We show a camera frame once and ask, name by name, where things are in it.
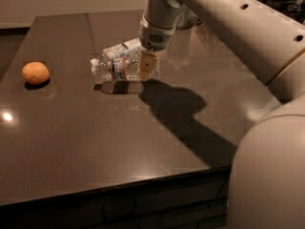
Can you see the orange fruit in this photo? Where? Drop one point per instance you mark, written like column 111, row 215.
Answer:
column 35, row 73

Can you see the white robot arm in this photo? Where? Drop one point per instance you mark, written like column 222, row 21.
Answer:
column 267, row 180

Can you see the clear water bottle red label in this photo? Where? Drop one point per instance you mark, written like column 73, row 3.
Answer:
column 119, row 69

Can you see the blue label plastic bottle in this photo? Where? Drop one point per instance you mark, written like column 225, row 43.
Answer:
column 117, row 51

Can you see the metal utensil cup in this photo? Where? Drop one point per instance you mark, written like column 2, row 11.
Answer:
column 186, row 20

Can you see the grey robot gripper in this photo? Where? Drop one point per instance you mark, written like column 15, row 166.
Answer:
column 156, row 36

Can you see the black drawer handle left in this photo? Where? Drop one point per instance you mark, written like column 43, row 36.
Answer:
column 119, row 211

